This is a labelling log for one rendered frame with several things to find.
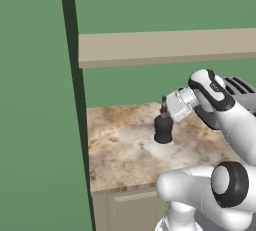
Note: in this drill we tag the beige cupboard drawer front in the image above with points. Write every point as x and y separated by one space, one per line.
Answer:
133 215

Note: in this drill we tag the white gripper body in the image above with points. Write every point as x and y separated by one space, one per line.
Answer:
178 106

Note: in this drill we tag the beige wall shelf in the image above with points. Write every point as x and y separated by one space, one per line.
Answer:
160 48

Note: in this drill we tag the grey toaster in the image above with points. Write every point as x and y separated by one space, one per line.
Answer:
245 91

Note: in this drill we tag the black bottle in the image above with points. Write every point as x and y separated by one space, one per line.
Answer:
163 130

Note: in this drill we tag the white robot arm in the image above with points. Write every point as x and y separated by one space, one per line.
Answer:
233 131

